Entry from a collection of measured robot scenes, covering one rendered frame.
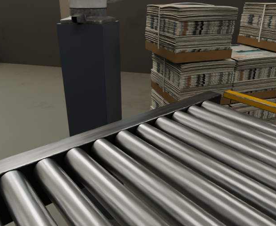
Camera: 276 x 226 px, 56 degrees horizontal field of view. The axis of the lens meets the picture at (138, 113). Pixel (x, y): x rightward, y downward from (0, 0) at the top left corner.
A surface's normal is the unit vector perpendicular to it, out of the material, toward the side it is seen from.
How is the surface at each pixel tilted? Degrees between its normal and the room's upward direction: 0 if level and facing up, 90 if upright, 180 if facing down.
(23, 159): 0
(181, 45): 90
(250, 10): 90
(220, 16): 90
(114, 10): 90
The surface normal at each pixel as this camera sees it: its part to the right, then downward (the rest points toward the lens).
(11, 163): 0.00, -0.91
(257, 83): 0.31, 0.38
